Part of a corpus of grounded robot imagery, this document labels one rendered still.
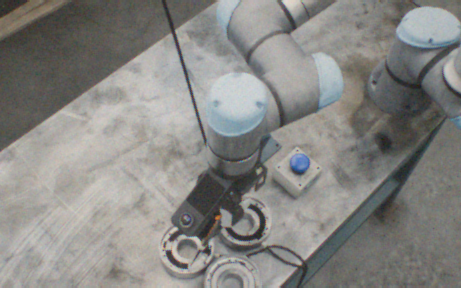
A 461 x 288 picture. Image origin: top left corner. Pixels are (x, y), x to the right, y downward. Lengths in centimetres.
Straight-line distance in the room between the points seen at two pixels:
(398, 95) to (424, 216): 94
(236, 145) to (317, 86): 13
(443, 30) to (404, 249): 106
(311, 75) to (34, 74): 178
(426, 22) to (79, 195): 77
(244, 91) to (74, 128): 63
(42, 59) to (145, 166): 133
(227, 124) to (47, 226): 57
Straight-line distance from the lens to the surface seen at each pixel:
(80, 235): 120
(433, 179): 230
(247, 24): 85
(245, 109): 73
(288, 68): 80
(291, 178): 119
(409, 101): 137
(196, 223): 89
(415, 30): 124
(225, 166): 83
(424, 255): 215
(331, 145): 130
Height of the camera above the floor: 189
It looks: 58 degrees down
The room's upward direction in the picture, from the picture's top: 6 degrees clockwise
